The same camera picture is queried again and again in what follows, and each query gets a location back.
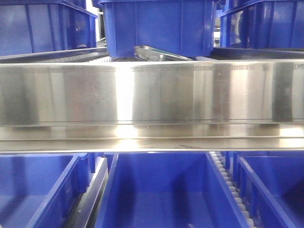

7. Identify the blue bin lower shelf centre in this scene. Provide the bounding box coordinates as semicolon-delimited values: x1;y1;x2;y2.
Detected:
95;152;248;228

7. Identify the blue bin shelf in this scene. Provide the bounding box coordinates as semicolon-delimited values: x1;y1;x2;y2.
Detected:
95;152;248;228
0;0;97;56
233;152;304;228
218;0;304;49
0;153;95;228
98;0;217;57

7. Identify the lower shelf roller track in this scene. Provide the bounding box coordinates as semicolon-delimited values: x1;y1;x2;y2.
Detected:
209;151;256;228

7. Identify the blue bin upper shelf centre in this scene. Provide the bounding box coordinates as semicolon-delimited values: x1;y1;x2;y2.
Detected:
98;0;217;57

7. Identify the blue bin lower shelf left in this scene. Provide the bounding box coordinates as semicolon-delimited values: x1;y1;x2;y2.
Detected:
0;153;95;228

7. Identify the blue bin lower shelf right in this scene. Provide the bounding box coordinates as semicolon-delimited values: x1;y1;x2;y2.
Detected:
233;152;304;228

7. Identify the blue bin upper shelf right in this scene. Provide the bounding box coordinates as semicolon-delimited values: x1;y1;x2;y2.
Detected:
218;0;304;49

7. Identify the blue bin upper shelf left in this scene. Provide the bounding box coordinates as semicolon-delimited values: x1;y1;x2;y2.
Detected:
0;0;97;56

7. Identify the steel tray behind rail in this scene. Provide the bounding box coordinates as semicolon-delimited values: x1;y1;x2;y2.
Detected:
134;45;194;61

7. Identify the stainless steel shelf front rail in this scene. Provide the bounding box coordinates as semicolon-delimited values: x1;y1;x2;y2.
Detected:
0;59;304;153

